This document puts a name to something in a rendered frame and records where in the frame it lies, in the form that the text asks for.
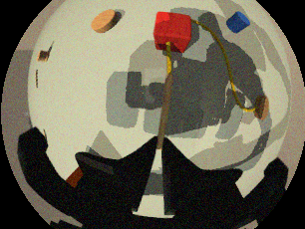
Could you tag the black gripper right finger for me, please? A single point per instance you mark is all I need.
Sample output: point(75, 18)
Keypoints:
point(181, 177)

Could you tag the orange round disc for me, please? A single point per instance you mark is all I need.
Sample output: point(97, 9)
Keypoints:
point(105, 21)

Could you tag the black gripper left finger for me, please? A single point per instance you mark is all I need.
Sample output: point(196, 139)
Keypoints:
point(130, 173)

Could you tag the yellow string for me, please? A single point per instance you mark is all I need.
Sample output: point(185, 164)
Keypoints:
point(168, 87)

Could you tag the blue cylinder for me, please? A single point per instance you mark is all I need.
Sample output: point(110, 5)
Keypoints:
point(237, 22)

